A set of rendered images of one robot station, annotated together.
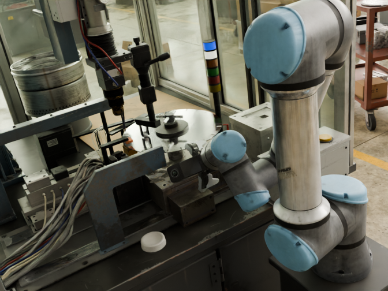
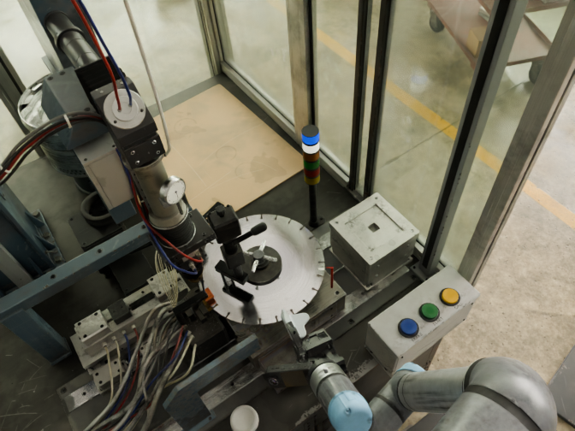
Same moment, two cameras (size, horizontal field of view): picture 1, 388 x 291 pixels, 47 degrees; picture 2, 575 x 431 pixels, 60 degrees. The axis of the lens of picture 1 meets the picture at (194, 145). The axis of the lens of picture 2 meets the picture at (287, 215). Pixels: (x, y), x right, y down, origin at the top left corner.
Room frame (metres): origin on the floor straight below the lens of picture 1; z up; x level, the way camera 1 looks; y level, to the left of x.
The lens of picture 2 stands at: (0.67, 0.01, 2.04)
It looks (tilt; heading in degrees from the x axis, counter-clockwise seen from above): 53 degrees down; 358
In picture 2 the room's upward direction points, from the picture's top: 6 degrees counter-clockwise
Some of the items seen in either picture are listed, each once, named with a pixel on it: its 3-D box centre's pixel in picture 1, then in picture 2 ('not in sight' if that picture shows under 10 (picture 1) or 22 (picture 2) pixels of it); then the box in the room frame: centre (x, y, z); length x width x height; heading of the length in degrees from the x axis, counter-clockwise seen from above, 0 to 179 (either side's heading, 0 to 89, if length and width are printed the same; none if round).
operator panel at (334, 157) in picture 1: (305, 167); (420, 321); (1.18, -0.33, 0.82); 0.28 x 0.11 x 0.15; 117
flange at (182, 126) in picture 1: (171, 125); (260, 262); (1.34, 0.06, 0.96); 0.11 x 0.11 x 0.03
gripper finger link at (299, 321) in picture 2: (196, 144); (297, 320); (1.17, -0.01, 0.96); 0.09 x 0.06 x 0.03; 16
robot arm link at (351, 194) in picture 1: (338, 206); not in sight; (0.83, -0.31, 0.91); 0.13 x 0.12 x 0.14; 127
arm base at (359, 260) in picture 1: (339, 245); not in sight; (0.84, -0.31, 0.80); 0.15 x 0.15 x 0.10
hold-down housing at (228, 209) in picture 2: (142, 71); (228, 237); (1.29, 0.12, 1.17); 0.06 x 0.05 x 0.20; 108
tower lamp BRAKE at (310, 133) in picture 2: (209, 45); (310, 134); (1.59, -0.11, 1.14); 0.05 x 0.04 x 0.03; 27
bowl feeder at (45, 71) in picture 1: (56, 97); (91, 138); (1.94, 0.58, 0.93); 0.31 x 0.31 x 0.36
